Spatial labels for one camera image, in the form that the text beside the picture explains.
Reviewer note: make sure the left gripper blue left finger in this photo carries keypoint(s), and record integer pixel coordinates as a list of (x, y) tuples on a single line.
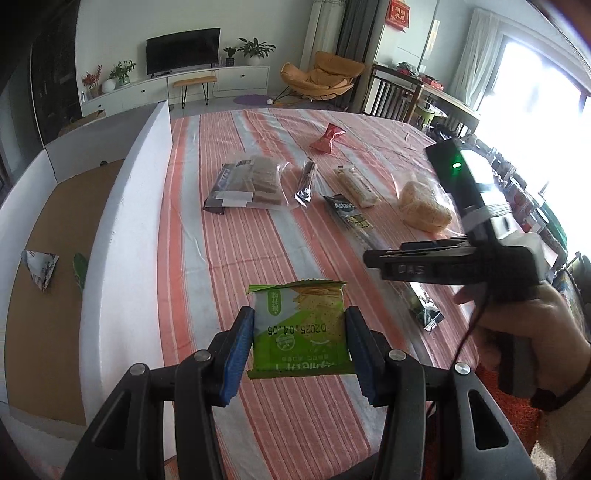
[(125, 438)]

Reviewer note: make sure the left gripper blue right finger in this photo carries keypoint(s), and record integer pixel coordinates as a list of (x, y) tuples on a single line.
[(475, 439)]

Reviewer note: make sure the dark long seaweed packet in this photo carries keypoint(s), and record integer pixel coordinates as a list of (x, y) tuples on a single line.
[(421, 306)]

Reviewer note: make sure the beige long cake packet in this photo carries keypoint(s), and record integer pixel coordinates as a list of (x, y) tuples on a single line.
[(357, 186)]

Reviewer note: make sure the green cracker packet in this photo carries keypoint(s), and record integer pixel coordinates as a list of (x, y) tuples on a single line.
[(299, 330)]

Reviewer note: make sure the green long snack packet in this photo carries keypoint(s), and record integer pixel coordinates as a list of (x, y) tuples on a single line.
[(80, 267)]

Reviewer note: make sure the white triangular snack packet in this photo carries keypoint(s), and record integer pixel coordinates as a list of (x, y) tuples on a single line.
[(41, 266)]

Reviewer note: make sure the dark brown snack bar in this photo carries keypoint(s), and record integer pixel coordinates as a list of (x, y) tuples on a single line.
[(303, 194)]

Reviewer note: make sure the person's right hand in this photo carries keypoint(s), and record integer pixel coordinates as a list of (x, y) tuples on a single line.
[(561, 349)]

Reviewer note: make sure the clear bag yellow cake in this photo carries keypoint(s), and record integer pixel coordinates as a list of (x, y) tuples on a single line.
[(422, 202)]

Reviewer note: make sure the white foam box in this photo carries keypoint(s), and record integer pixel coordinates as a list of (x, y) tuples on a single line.
[(79, 238)]

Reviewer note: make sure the dark wooden chair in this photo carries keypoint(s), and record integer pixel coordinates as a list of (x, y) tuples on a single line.
[(391, 94)]

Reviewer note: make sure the red snack packet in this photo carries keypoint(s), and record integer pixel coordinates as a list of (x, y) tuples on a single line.
[(326, 141)]

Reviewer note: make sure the striped orange grey tablecloth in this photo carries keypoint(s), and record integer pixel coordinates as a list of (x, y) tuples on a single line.
[(289, 428)]

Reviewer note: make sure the orange lounge chair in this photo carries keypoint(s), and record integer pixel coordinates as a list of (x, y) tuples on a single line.
[(331, 76)]

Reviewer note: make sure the clear bag brown biscuits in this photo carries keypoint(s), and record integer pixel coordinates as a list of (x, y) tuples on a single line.
[(252, 182)]

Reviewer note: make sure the green potted plant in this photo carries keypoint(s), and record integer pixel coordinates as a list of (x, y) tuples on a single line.
[(254, 50)]

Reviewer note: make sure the white tv cabinet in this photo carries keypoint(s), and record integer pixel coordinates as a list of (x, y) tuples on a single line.
[(180, 88)]

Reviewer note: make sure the red flowers in vase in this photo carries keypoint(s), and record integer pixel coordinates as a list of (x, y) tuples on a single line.
[(91, 82)]

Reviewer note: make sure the plant in white vase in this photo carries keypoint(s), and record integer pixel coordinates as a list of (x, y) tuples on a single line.
[(118, 76)]

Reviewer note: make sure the black television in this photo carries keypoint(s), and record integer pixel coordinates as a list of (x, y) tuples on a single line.
[(182, 50)]

